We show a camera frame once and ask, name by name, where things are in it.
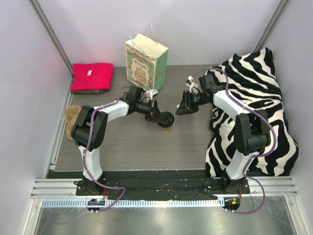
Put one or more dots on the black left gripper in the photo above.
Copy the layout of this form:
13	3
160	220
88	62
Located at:
151	110

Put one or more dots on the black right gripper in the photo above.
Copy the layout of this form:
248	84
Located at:
190	101

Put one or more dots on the black plastic cup lid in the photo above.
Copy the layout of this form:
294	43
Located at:
168	120

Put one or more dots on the brown paper coffee cup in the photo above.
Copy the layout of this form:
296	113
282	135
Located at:
165	128

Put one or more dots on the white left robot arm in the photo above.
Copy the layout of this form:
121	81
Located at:
89	129

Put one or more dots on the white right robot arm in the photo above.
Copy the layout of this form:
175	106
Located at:
251	129

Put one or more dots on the printed paper gift bag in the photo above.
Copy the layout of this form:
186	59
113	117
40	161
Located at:
146	61

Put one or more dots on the zebra striped blanket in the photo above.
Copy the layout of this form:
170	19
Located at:
251	79

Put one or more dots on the tan cloth lump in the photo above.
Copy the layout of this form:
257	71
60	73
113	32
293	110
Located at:
70	115

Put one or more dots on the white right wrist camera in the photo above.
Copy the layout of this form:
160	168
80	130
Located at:
190	83

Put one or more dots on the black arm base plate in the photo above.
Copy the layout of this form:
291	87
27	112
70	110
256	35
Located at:
161	185

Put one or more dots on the aluminium frame rail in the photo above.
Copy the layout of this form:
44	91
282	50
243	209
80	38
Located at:
62	193

